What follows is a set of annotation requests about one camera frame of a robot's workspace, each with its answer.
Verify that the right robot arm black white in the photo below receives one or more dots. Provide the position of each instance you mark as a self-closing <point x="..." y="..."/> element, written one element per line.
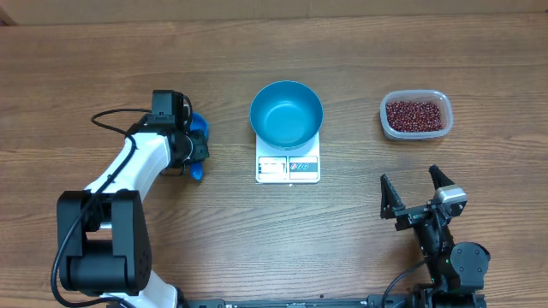
<point x="457" y="270"/>

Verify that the white kitchen scale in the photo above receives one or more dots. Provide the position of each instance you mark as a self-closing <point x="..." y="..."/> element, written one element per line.
<point x="294" y="166"/>

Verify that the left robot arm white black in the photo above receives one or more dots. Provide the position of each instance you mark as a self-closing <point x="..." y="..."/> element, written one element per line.
<point x="104" y="249"/>

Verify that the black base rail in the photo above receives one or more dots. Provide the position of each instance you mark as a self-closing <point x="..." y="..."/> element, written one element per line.
<point x="371" y="301"/>

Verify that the clear plastic container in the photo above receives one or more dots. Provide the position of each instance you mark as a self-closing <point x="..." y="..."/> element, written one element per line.
<point x="418" y="95"/>

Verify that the teal blue bowl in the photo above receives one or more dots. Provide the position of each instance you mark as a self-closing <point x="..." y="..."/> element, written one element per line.
<point x="286" y="114"/>

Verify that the blue measuring scoop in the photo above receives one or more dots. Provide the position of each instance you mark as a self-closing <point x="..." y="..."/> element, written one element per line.
<point x="199" y="122"/>

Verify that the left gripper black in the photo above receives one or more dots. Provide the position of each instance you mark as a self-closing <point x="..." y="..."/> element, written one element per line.
<point x="200" y="148"/>

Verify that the red beans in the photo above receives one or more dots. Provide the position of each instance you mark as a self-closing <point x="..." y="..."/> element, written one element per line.
<point x="414" y="116"/>

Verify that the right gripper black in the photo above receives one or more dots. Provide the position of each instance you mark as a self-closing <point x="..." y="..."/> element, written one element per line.
<point x="390" y="204"/>

